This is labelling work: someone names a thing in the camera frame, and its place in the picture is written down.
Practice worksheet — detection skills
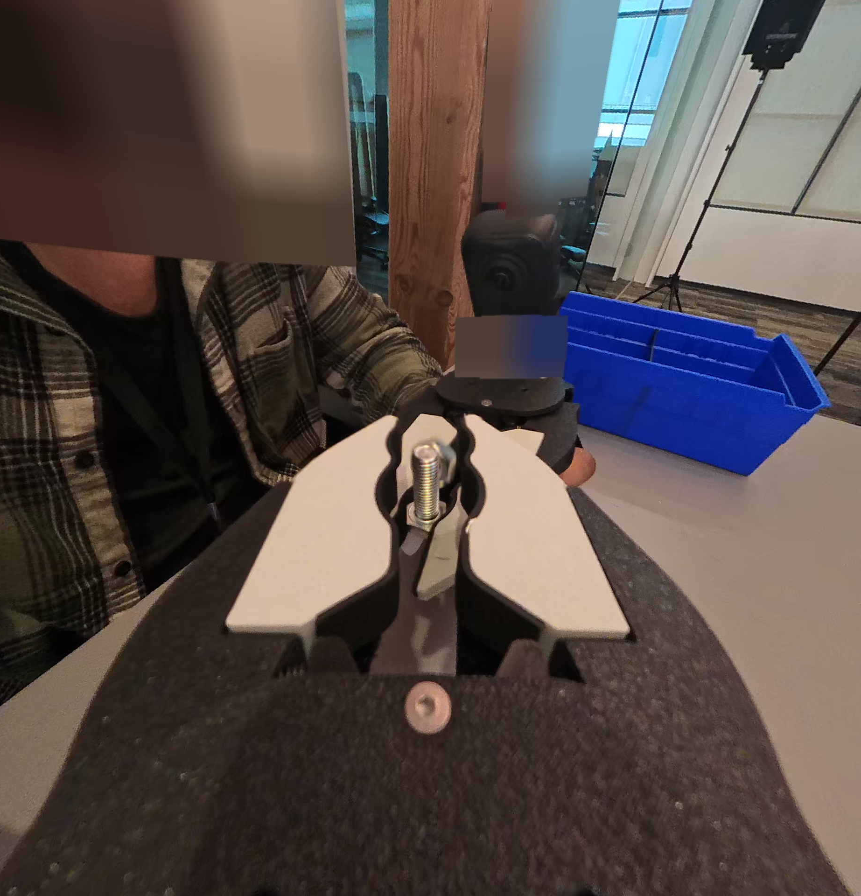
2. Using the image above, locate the person's left forearm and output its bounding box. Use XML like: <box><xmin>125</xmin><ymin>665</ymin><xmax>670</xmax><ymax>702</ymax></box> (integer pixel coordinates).
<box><xmin>301</xmin><ymin>294</ymin><xmax>448</xmax><ymax>449</ymax></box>

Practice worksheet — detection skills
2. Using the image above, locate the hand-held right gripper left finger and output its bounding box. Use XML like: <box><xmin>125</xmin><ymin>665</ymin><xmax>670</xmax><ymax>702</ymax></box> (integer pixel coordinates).
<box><xmin>224</xmin><ymin>413</ymin><xmax>403</xmax><ymax>676</ymax></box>

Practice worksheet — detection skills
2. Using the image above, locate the wooden pillar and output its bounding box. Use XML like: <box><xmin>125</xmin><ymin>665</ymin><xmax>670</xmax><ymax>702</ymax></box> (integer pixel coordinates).
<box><xmin>388</xmin><ymin>0</ymin><xmax>490</xmax><ymax>368</ymax></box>

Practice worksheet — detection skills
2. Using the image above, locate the person in plaid shirt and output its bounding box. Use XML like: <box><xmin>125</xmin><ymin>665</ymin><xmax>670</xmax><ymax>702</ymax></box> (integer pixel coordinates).
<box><xmin>0</xmin><ymin>238</ymin><xmax>438</xmax><ymax>718</ymax></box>

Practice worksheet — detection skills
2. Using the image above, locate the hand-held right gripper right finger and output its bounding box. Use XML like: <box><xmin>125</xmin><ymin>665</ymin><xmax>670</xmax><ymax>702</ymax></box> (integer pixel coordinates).
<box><xmin>455</xmin><ymin>415</ymin><xmax>630</xmax><ymax>676</ymax></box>

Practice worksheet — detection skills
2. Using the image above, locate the black tripod light stand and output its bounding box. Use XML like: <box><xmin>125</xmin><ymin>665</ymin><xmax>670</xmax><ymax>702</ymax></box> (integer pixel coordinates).
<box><xmin>633</xmin><ymin>66</ymin><xmax>770</xmax><ymax>314</ymax></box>
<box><xmin>814</xmin><ymin>289</ymin><xmax>861</xmax><ymax>379</ymax></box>

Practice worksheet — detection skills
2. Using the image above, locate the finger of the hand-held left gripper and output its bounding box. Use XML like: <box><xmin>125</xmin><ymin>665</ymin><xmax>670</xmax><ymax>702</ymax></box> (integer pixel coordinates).
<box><xmin>401</xmin><ymin>413</ymin><xmax>448</xmax><ymax>557</ymax></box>
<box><xmin>416</xmin><ymin>428</ymin><xmax>550</xmax><ymax>601</ymax></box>

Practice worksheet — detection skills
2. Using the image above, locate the person's black undershirt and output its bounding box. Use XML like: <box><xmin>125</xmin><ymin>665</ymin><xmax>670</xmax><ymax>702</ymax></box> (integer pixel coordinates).
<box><xmin>10</xmin><ymin>241</ymin><xmax>217</xmax><ymax>561</ymax></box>

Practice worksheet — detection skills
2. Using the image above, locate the blue plastic bin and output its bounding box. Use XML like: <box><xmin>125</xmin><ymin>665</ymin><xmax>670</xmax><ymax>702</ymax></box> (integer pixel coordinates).
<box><xmin>560</xmin><ymin>290</ymin><xmax>830</xmax><ymax>477</ymax></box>

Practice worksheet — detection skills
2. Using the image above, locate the black box on stand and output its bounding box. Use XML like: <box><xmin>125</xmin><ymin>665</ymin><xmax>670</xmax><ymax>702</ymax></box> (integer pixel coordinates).
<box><xmin>742</xmin><ymin>0</ymin><xmax>828</xmax><ymax>71</ymax></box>

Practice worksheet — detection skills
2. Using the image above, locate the silver hex bolt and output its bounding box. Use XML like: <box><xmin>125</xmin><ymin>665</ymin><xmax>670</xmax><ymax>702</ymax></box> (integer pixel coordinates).
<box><xmin>401</xmin><ymin>443</ymin><xmax>447</xmax><ymax>527</ymax></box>

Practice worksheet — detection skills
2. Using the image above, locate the person's left hand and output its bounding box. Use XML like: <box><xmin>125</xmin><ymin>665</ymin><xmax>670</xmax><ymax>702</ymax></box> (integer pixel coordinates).
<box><xmin>558</xmin><ymin>448</ymin><xmax>598</xmax><ymax>489</ymax></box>

